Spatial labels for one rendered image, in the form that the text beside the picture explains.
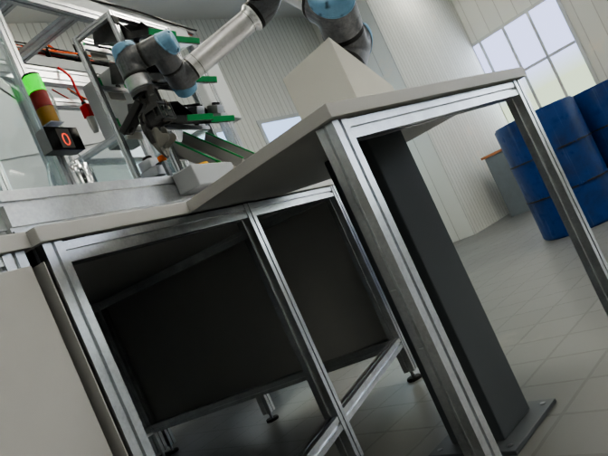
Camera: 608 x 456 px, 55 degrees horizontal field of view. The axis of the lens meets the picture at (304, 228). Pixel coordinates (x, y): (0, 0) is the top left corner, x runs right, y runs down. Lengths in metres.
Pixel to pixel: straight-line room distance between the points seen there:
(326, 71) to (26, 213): 0.78
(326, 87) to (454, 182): 5.86
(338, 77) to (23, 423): 1.01
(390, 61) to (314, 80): 5.94
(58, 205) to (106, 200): 0.14
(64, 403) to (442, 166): 6.52
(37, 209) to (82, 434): 0.44
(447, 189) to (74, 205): 6.29
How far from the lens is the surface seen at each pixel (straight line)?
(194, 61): 1.94
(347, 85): 1.48
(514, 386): 1.68
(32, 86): 1.87
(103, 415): 1.10
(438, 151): 7.31
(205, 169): 1.60
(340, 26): 1.63
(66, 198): 1.29
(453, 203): 7.31
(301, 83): 1.60
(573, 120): 4.37
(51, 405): 1.03
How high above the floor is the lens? 0.63
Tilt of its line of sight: 2 degrees up
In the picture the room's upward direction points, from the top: 24 degrees counter-clockwise
